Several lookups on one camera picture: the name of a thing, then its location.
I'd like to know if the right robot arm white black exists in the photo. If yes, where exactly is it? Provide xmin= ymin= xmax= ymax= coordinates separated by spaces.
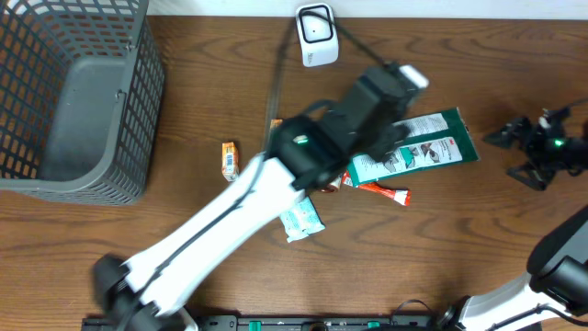
xmin=435 ymin=113 xmax=587 ymax=330

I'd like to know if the orange small carton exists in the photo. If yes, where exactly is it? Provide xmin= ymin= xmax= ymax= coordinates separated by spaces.
xmin=270 ymin=119 xmax=283 ymax=131
xmin=221 ymin=142 xmax=239 ymax=182

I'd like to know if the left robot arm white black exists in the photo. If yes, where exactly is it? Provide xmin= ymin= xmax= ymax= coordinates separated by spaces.
xmin=93 ymin=64 xmax=429 ymax=330

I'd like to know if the green 3M glove package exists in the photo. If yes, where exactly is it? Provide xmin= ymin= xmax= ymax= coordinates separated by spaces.
xmin=347 ymin=108 xmax=480 ymax=187

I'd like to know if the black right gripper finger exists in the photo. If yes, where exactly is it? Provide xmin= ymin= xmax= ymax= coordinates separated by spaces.
xmin=482 ymin=117 xmax=532 ymax=148
xmin=506 ymin=163 xmax=547 ymax=191

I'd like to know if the grey plastic mesh basket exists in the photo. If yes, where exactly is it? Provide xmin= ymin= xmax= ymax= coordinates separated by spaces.
xmin=1 ymin=0 xmax=165 ymax=205

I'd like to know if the mint green wipes pack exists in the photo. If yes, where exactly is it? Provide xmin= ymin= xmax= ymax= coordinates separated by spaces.
xmin=279 ymin=197 xmax=325 ymax=243

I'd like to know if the white barcode scanner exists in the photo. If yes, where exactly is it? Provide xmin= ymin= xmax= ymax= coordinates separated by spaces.
xmin=295 ymin=3 xmax=339 ymax=67

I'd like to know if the green lid spice jar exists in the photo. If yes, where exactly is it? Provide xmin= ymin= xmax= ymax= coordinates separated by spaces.
xmin=320 ymin=174 xmax=343 ymax=193

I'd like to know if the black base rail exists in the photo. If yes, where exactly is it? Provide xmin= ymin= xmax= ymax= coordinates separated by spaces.
xmin=81 ymin=314 xmax=442 ymax=331

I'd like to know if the red snack stick packet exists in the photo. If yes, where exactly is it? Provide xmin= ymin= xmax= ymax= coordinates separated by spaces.
xmin=342 ymin=171 xmax=411 ymax=206

